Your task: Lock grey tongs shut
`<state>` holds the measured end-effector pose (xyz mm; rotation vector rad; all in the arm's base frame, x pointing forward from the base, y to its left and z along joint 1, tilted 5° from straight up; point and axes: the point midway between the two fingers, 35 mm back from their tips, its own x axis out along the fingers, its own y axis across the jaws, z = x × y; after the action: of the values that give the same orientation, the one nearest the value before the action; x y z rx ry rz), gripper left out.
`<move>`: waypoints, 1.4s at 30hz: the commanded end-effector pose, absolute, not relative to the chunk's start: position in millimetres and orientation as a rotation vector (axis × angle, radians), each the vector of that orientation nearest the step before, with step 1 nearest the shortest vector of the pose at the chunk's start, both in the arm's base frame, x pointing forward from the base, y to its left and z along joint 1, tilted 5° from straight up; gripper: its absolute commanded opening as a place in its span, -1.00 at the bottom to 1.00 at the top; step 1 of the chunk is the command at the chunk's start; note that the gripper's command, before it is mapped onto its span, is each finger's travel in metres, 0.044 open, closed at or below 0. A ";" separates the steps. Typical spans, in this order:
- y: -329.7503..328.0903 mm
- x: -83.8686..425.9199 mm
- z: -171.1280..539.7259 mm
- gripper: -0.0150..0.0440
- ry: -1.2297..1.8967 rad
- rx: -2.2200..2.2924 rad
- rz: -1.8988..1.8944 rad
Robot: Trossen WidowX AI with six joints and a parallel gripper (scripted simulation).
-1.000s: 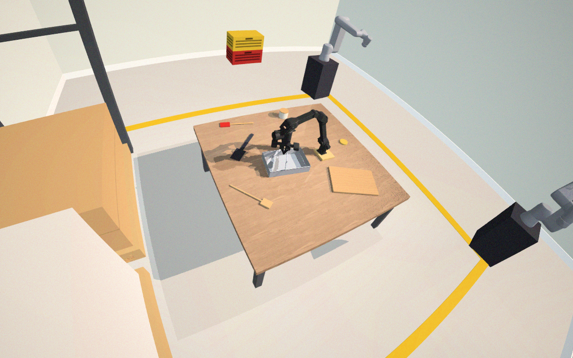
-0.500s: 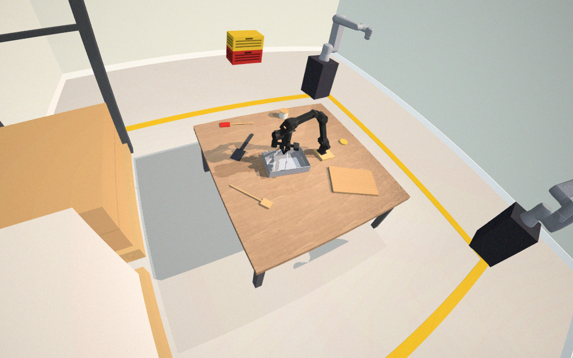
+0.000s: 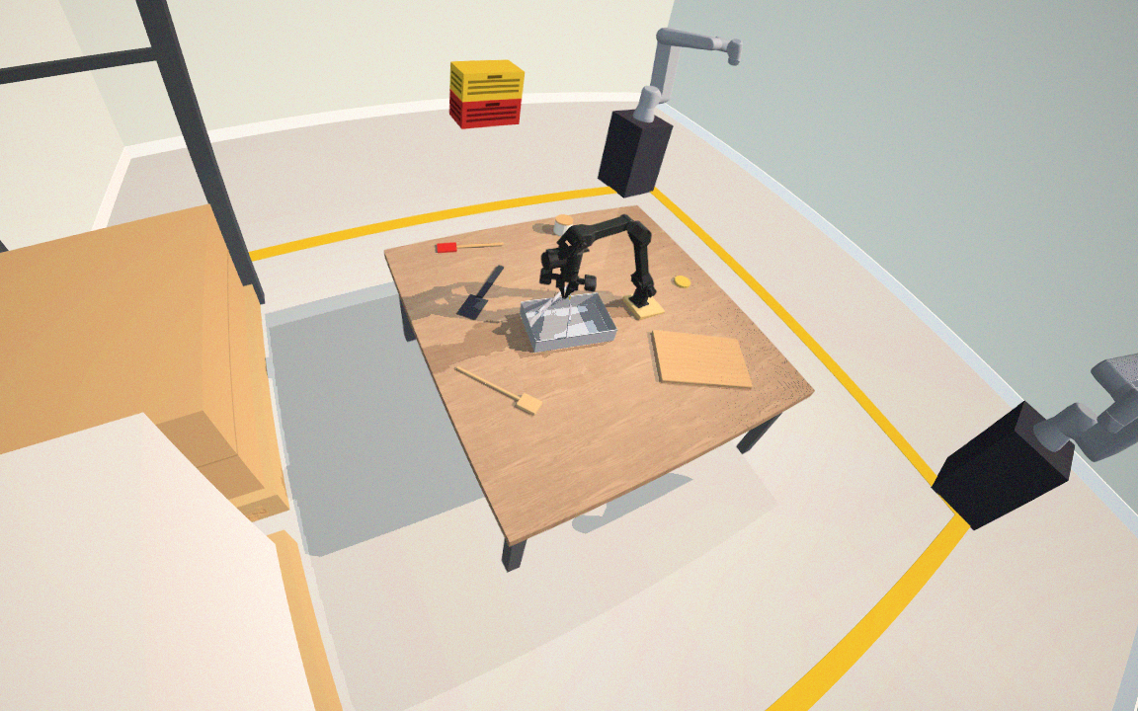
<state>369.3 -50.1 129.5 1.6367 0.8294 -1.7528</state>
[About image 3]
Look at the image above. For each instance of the white jar with orange lid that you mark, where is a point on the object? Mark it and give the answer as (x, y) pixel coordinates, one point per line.
(562, 223)

